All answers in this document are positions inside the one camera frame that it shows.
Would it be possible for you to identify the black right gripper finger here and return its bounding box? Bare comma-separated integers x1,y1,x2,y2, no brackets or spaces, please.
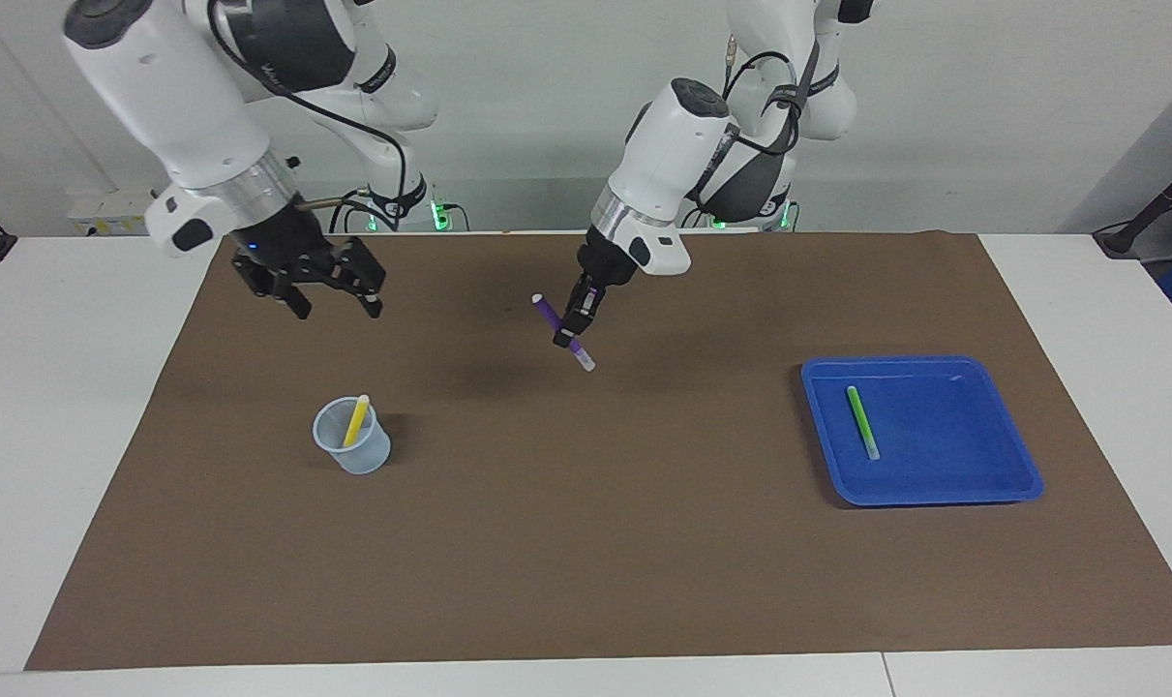
337,237,388,318
269,276,314,320

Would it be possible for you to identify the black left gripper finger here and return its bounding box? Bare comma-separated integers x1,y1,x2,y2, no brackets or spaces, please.
554,287,606,349

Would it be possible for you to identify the purple pen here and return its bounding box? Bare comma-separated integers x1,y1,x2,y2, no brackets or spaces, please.
531,294,597,373

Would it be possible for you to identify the green pen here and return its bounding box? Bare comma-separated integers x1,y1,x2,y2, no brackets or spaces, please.
846,385,882,462

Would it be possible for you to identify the blue plastic tray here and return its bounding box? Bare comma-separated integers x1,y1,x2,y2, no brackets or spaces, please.
801,356,1044,507

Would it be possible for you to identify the clear plastic cup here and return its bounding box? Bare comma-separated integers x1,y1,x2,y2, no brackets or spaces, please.
312,397,391,475

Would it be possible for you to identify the brown table mat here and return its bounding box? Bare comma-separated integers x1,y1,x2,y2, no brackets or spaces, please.
24,230,1172,671

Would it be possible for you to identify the black stand pole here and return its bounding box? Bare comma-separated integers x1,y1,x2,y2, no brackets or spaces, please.
1094,155,1172,260

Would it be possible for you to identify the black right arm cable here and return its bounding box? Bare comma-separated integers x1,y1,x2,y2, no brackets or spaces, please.
208,0,407,233

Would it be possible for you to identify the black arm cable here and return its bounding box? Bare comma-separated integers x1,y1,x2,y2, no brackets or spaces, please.
208,0,407,233
726,34,819,156

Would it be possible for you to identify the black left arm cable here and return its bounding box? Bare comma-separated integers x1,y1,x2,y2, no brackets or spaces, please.
726,34,819,156

